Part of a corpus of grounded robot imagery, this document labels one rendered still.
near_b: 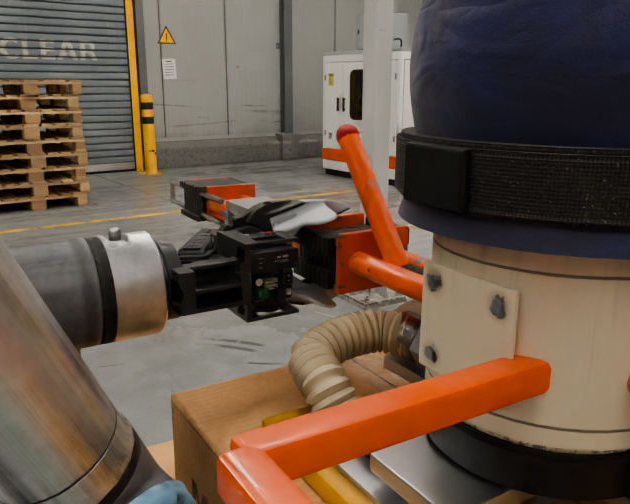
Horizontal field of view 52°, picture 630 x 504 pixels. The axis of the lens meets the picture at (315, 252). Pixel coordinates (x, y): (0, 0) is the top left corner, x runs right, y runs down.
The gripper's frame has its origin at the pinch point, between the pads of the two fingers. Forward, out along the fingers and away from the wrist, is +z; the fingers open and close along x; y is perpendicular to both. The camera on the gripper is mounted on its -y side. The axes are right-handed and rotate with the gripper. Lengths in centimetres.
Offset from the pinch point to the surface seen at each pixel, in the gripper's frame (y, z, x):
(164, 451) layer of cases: -56, -3, -53
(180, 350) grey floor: -227, 58, -108
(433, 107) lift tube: 25.8, -10.0, 15.2
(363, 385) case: 7.0, -1.1, -12.7
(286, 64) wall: -935, 505, 52
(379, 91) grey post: -240, 184, 14
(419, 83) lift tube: 24.3, -9.9, 16.6
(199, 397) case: 1.1, -16.3, -12.6
